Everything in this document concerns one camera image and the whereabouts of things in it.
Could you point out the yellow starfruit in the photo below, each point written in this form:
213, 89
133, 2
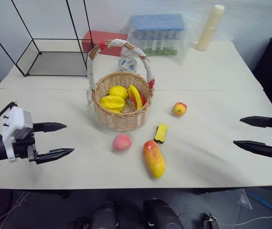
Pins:
112, 102
115, 111
118, 91

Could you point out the yellow black sponge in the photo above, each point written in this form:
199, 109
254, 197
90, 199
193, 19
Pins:
161, 133

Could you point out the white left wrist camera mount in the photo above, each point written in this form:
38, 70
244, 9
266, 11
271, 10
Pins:
15, 120

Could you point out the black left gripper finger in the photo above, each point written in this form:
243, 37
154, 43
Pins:
53, 154
48, 127

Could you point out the red box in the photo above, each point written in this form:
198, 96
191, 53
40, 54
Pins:
95, 39

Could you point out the yellow red mango slice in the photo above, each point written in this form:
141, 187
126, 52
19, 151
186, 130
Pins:
135, 96

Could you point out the blue test tube rack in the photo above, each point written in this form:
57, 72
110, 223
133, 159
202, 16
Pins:
157, 28

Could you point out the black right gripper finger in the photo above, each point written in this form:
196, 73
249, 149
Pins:
257, 148
260, 121

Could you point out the clear box blue lid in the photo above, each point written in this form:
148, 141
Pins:
185, 43

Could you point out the dark rounded shape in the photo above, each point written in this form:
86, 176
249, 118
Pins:
162, 214
104, 215

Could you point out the clear tape roll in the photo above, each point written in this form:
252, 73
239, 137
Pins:
127, 65

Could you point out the small red yellow apple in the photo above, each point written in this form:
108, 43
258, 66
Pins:
179, 109

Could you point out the wicker basket with handle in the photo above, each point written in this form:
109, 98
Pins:
123, 121

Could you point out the pink peach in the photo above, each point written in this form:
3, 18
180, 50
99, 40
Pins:
122, 142

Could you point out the long red yellow mango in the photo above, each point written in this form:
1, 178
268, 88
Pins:
154, 159

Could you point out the cream cylinder tube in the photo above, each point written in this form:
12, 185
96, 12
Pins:
209, 28

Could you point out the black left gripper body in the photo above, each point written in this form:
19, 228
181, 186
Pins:
22, 146

